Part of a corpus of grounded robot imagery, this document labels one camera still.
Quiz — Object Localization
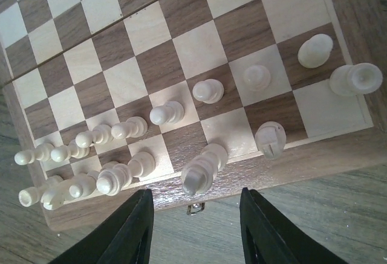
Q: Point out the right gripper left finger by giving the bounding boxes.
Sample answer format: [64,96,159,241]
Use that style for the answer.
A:
[51,189,154,263]

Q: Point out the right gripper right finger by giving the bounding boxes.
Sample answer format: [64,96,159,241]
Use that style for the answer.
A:
[239,187,346,263]

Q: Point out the light queen on board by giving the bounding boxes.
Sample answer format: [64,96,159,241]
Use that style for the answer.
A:
[96,152,155,196]

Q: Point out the light rook on board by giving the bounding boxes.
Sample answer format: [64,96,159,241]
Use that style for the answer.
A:
[329,63,383,97]
[18,175,63,207]

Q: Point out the light pawn on board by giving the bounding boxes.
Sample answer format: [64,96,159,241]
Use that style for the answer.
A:
[149,101,184,126]
[14,143,54,166]
[75,124,113,148]
[243,65,271,91]
[298,34,333,68]
[111,116,148,140]
[51,140,90,163]
[192,79,224,104]

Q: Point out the wooden chessboard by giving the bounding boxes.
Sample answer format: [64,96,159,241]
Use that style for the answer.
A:
[1,0,386,231]

